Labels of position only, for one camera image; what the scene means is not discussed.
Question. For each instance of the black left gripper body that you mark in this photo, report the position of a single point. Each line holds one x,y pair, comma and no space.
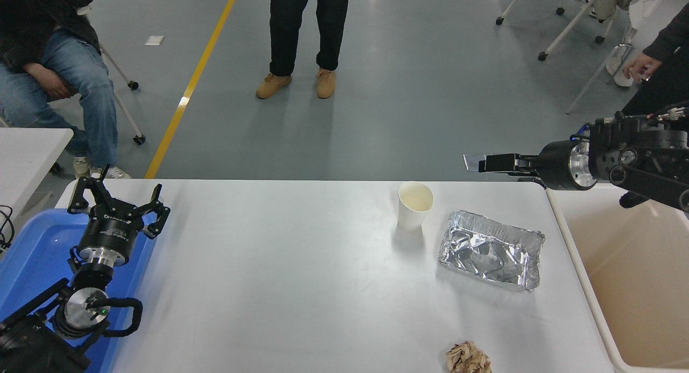
110,233

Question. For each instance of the silver foil tray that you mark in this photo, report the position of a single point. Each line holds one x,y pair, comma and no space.
484,254

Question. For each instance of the wheeled chair with white legs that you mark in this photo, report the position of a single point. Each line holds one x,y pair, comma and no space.
542,56
140,139

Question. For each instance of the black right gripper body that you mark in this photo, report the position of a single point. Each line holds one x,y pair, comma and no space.
554,166

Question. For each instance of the seated person's right hand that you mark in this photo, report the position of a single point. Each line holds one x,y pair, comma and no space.
51,82

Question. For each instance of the white paper scrap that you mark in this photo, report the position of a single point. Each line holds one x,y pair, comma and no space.
155,40

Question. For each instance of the blue plastic tray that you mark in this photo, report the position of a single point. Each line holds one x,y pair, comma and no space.
37,254

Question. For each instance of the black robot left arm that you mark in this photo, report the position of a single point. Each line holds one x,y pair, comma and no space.
81,308

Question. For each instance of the white paper cup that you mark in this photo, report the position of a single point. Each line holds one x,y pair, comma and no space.
412,217

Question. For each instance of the seated person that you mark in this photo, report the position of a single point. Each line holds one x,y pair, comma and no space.
81,77

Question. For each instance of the large pale bin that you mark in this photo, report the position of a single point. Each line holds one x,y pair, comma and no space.
635,287

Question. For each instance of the metal floor plate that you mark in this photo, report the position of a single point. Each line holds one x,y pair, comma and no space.
471,162

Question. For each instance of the white side table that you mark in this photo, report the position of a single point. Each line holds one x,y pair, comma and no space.
27,157

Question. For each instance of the person's hand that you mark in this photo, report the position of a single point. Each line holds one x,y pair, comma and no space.
641,66

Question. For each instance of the crumpled tan paper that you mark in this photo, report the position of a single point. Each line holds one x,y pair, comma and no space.
468,359

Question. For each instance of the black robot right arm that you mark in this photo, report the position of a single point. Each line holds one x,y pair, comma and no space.
646,163

